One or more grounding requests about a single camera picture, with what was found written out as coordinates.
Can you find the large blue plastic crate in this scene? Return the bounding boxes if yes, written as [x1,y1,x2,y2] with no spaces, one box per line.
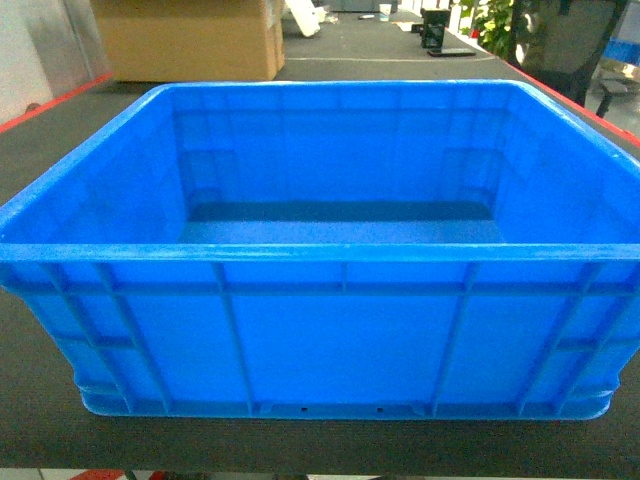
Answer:
[1,80,639,420]

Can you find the brown cardboard box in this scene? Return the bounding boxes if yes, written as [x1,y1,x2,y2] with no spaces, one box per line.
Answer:
[91,0,285,83]

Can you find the white foam piece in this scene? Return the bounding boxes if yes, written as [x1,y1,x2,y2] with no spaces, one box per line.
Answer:
[285,0,326,38]

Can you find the black device on table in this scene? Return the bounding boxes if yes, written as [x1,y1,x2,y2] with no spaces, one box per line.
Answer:
[420,8,476,58]

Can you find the green potted plant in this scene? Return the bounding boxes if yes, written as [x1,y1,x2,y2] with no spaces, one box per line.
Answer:
[456,0,516,59]

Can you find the black office chair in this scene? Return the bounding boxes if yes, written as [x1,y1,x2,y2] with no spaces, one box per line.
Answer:
[507,0,628,107]

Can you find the black table with red edge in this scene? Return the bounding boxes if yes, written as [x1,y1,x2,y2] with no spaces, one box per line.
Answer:
[1,15,639,479]

